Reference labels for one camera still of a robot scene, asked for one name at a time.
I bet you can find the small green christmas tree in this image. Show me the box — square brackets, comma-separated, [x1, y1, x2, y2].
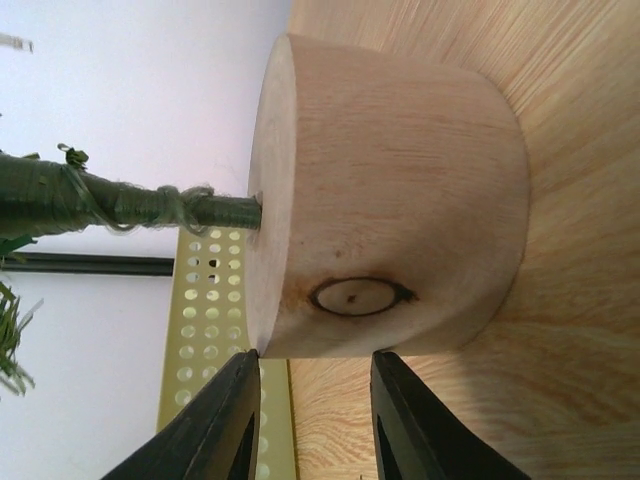
[0, 32, 532, 396]

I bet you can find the green plastic basket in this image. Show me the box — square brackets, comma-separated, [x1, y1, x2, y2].
[157, 228, 298, 480]

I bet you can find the clear led light string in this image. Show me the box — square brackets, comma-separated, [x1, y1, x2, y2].
[0, 32, 36, 54]

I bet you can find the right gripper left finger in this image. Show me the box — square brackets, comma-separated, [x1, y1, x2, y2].
[103, 349, 261, 480]

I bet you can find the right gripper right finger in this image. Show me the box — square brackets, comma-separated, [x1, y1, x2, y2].
[370, 351, 529, 480]

